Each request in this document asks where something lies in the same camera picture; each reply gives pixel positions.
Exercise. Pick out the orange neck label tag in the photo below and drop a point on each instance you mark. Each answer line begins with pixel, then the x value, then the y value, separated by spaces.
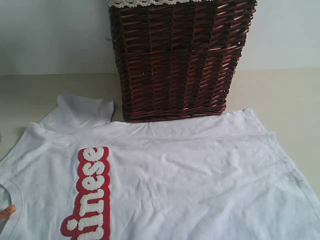
pixel 7 212

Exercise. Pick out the white t-shirt red lettering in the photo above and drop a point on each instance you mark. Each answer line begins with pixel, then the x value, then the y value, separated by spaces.
pixel 77 175

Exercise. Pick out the dark red wicker basket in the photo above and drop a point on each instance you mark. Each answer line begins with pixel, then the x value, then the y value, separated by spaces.
pixel 178 61

